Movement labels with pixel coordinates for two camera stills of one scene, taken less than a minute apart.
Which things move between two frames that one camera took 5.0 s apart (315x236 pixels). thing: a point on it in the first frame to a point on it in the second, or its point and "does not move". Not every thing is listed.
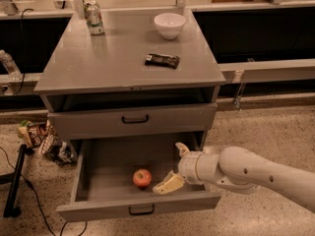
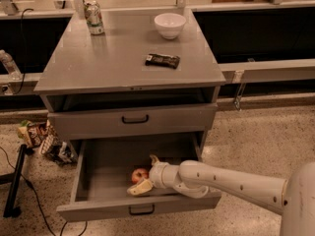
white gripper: x=188 y=166 to x=157 y=174
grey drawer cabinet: x=130 y=81 does not move
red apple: x=142 y=178 does not move
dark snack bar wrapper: x=162 y=60 does not move
